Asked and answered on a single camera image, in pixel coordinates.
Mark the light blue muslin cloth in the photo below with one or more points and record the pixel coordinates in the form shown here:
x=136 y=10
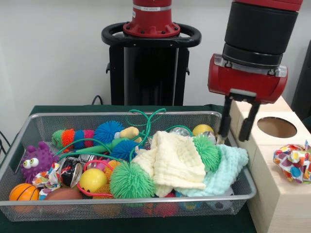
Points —
x=218 y=170

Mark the dark green tablecloth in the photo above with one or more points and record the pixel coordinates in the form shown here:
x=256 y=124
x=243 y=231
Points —
x=60 y=108

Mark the small green spiky toy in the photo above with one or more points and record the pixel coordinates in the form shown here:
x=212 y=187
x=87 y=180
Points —
x=206 y=153

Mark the blue spiky ball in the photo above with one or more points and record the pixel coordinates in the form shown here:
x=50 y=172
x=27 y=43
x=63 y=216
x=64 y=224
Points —
x=126 y=149

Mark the brown football toy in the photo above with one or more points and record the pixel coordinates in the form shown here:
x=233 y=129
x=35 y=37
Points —
x=63 y=194

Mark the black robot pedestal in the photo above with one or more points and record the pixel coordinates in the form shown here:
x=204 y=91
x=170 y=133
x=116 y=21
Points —
x=145 y=72

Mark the yellow smiley ball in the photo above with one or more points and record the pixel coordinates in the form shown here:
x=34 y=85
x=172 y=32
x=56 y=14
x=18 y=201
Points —
x=92 y=179

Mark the plain yellow ball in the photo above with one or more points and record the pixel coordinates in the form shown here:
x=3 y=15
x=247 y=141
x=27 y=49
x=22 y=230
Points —
x=202 y=129

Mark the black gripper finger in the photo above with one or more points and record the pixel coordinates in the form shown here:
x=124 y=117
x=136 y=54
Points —
x=226 y=116
x=249 y=121

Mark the cream knitted cloth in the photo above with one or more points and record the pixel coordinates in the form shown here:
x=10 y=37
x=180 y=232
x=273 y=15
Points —
x=175 y=157

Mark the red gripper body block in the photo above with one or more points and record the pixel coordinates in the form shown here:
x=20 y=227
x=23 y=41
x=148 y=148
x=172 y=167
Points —
x=243 y=82

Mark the colourful spotted cloth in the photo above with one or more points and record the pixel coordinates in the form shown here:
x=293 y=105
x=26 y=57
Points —
x=47 y=179
x=292 y=162

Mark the large green spiky toy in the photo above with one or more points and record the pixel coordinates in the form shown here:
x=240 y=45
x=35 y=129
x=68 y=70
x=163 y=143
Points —
x=132 y=179

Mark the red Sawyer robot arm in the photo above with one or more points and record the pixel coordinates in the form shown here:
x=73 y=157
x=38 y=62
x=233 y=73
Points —
x=257 y=29

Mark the purple spiky monster toy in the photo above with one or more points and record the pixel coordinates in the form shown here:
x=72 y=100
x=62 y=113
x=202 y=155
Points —
x=36 y=162

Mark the wooden box with three holes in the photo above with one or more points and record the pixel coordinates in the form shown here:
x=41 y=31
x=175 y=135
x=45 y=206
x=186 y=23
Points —
x=279 y=194

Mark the black upright panel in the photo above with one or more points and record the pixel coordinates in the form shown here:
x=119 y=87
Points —
x=303 y=85

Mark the orange basketball toy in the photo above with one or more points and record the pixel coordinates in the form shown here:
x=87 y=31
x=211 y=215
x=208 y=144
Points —
x=24 y=193

